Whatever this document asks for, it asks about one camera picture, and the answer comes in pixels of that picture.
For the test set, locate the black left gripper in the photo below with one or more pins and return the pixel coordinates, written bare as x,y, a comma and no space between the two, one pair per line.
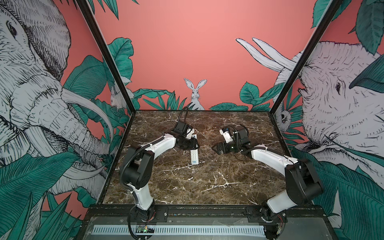
192,145

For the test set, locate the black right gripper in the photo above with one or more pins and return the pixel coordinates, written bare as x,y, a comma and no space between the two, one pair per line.
224,144

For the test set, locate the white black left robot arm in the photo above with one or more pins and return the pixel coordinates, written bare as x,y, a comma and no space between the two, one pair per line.
136,170

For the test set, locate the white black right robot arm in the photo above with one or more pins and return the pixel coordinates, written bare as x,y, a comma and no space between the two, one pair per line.
303,183

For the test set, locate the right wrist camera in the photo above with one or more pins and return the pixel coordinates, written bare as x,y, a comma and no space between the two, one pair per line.
225,132

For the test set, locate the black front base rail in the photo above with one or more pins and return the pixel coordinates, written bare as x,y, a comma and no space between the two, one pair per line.
250,212

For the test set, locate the white slotted cable duct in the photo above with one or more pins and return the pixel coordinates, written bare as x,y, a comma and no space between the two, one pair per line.
178,230

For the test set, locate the black left corner frame post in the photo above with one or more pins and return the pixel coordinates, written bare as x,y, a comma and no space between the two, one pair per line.
97,34

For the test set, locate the black corner frame post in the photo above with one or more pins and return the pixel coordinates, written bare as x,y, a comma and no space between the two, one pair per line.
324,22
97,34

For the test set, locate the black right corner frame post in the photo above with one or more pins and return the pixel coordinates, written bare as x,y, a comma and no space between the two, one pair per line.
324,22

